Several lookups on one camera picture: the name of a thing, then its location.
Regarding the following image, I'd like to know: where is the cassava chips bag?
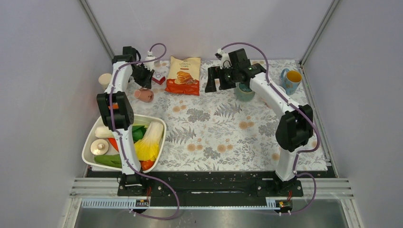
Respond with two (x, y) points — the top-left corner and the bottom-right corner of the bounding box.
(165, 56), (201, 96)

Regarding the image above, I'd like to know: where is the purple cable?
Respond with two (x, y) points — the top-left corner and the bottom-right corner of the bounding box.
(108, 42), (181, 221)
(220, 42), (322, 217)

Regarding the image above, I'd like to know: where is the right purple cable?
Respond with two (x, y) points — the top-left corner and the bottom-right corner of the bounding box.
(220, 42), (322, 217)

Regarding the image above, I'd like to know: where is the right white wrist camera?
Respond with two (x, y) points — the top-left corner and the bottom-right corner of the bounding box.
(215, 48), (231, 69)

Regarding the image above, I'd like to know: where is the toy green leek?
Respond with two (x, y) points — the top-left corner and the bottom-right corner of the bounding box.
(95, 126), (114, 138)

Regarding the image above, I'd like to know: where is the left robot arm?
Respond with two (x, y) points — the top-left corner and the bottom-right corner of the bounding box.
(96, 46), (154, 175)

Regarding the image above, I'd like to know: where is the cream floral mug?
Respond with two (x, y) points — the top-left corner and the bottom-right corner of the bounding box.
(98, 73), (112, 91)

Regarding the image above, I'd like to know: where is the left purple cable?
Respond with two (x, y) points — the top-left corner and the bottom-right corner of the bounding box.
(108, 42), (181, 221)

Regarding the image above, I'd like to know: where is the floral tablecloth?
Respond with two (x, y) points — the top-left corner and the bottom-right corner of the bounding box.
(91, 59), (329, 172)

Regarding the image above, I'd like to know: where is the toy red tomato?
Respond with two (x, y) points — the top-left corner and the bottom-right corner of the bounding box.
(140, 160), (155, 171)

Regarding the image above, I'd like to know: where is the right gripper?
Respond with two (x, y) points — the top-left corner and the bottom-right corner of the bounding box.
(204, 65), (239, 93)

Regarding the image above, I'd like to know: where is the toy mushroom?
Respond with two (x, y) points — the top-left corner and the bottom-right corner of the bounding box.
(90, 139), (109, 155)

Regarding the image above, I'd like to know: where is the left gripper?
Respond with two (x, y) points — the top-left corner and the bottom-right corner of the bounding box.
(131, 64), (154, 89)

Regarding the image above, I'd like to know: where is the blue iridescent mug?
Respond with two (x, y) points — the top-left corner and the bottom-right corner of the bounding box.
(280, 68), (302, 95)

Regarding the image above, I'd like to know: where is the toy napa cabbage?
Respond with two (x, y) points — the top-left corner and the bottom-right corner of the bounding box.
(134, 121), (164, 161)

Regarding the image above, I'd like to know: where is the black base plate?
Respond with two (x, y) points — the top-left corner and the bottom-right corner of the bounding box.
(117, 171), (304, 207)

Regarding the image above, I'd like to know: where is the green round mug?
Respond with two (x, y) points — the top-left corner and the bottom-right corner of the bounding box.
(235, 83), (255, 102)

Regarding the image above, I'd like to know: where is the toy green pepper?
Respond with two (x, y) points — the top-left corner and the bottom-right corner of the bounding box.
(132, 125), (147, 142)

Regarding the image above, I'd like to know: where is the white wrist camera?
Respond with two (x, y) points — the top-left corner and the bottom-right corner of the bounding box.
(143, 51), (156, 71)
(215, 48), (231, 69)

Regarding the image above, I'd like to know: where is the pink faceted mug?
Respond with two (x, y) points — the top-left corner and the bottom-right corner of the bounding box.
(278, 86), (286, 94)

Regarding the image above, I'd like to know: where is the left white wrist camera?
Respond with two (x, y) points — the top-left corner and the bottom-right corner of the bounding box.
(143, 51), (156, 71)

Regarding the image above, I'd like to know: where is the orange white cup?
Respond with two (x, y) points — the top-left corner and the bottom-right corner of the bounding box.
(108, 104), (119, 109)

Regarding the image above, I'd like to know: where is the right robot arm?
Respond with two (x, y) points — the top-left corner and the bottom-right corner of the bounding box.
(205, 48), (314, 196)

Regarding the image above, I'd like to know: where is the small pink brown mug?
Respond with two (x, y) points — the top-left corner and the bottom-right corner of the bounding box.
(134, 88), (154, 103)

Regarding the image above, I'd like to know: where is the toy green cucumber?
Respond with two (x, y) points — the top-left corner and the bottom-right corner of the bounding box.
(94, 154), (122, 169)

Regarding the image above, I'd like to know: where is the red white toothpaste box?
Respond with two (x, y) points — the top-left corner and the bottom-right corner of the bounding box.
(152, 71), (166, 85)

